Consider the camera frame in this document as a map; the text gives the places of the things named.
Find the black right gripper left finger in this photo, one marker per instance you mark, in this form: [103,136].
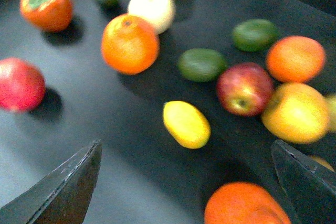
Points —
[63,196]

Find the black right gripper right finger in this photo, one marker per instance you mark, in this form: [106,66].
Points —
[308,185]

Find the yellow lemon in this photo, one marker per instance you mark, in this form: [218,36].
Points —
[187,124]

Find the orange fruit at bottom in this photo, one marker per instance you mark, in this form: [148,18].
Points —
[243,202]

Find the yellow orange apple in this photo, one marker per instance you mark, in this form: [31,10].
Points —
[297,113]

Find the red pomegranate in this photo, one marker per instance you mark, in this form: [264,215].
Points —
[22,85]

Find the red apple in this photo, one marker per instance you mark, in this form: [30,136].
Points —
[244,89]

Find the small orange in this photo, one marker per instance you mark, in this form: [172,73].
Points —
[295,59]

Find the green lime back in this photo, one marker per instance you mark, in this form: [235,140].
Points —
[254,35]

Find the green lime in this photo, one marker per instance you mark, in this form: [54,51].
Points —
[254,35]
[201,64]

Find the large orange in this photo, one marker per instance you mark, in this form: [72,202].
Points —
[129,44]

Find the green lime front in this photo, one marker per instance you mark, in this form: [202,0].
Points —
[201,64]

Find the black fruit tray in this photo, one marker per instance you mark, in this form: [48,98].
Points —
[146,176]

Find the orange persimmon with green leaf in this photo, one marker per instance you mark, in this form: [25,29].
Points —
[47,15]

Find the white pear with stem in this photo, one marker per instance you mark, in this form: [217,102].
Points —
[159,13]

